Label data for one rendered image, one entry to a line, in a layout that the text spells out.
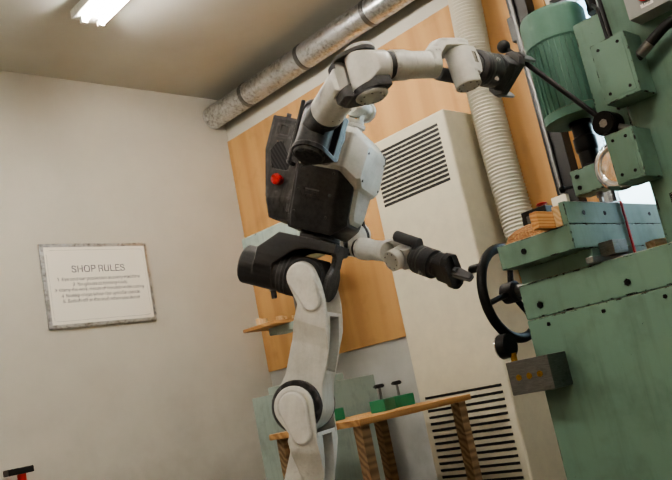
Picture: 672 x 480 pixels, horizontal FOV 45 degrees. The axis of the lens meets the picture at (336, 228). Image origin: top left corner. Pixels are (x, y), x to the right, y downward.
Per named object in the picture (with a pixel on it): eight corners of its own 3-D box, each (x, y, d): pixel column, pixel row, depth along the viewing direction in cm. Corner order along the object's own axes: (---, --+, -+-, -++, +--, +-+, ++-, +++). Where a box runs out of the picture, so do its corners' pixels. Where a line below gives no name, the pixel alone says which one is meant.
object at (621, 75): (622, 108, 193) (605, 51, 196) (657, 93, 186) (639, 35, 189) (604, 105, 187) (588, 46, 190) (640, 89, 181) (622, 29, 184)
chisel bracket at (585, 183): (590, 203, 215) (582, 173, 216) (638, 186, 205) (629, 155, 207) (576, 202, 209) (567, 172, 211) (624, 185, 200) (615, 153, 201)
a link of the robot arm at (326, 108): (333, 41, 181) (305, 89, 201) (348, 92, 178) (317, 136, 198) (378, 38, 186) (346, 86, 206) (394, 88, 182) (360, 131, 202)
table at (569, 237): (592, 270, 247) (587, 251, 248) (687, 244, 225) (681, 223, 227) (471, 280, 205) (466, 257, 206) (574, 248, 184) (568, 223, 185)
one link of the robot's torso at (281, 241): (231, 281, 228) (246, 221, 229) (249, 284, 240) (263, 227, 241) (321, 304, 219) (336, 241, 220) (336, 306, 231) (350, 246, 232)
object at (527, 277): (601, 278, 230) (597, 264, 231) (671, 259, 215) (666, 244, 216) (522, 285, 203) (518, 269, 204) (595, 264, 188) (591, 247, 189)
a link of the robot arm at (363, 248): (371, 266, 251) (332, 261, 266) (394, 258, 257) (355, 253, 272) (366, 233, 249) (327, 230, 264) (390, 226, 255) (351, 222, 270)
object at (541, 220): (641, 229, 221) (637, 215, 222) (648, 227, 220) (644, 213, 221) (532, 230, 184) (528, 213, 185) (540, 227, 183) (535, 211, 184)
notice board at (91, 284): (156, 320, 459) (144, 243, 469) (157, 319, 458) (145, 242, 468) (48, 330, 415) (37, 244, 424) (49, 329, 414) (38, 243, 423)
